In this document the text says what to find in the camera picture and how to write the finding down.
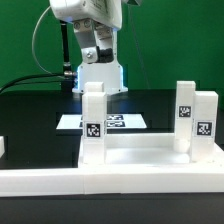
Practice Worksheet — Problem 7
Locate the white desk top tray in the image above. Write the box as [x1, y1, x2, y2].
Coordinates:
[78, 133, 224, 169]

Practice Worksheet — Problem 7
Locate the grey curved cable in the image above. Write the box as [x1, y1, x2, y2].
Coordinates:
[31, 4, 65, 75]

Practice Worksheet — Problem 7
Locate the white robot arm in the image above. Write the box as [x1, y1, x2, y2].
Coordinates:
[49, 0, 128, 95]

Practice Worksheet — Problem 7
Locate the white left fence wall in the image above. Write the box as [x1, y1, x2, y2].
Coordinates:
[0, 136, 5, 158]

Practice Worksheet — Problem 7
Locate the white fence wall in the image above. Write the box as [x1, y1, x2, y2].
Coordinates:
[0, 166, 224, 197]
[0, 136, 5, 158]

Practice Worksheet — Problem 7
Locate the white front fence wall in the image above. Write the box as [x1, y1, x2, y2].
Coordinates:
[0, 166, 224, 197]

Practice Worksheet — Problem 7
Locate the fiducial marker sheet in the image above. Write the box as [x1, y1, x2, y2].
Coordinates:
[56, 114, 147, 130]

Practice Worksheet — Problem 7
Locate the black cable bundle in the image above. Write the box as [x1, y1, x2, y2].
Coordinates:
[0, 73, 66, 95]

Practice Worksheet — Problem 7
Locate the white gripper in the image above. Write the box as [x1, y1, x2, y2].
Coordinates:
[49, 0, 122, 64]

